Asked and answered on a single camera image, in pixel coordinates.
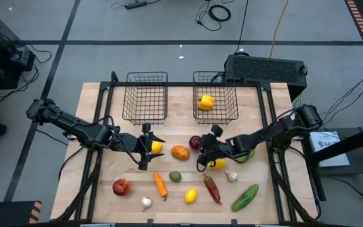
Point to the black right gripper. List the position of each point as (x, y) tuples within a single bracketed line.
[(214, 148)]

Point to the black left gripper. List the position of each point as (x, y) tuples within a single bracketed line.
[(131, 143)]

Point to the yellow lemon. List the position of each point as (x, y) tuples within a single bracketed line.
[(220, 164), (191, 196), (157, 147)]

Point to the dark red apple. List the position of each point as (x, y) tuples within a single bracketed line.
[(194, 142)]

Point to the orange bell pepper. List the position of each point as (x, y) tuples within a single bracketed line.
[(180, 153)]

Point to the green lime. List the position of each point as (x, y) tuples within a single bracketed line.
[(175, 176)]

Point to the orange chili pepper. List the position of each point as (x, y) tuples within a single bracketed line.
[(160, 186)]

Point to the red chili pepper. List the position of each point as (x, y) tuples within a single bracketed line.
[(212, 188)]

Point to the white garlic bulb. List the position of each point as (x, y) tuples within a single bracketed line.
[(232, 176), (146, 202)]

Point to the yellow bell pepper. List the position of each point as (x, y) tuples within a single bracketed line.
[(205, 103)]

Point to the red yellow apple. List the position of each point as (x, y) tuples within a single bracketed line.
[(121, 187)]

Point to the green cucumber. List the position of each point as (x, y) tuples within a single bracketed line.
[(245, 198)]

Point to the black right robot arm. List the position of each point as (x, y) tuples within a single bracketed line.
[(282, 126)]

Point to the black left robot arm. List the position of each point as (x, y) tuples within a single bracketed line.
[(74, 126)]

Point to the green leafy vegetable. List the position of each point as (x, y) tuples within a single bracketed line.
[(247, 156)]

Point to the black computer case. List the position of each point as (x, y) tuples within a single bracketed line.
[(263, 69)]

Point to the white printed sheet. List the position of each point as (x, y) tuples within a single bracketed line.
[(329, 151)]

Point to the black power strip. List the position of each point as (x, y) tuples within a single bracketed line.
[(135, 5)]

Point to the black side stand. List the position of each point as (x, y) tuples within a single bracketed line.
[(351, 142)]

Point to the black hazard-striped platform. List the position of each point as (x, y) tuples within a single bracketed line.
[(8, 214)]

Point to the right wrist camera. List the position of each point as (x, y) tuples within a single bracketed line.
[(216, 130)]

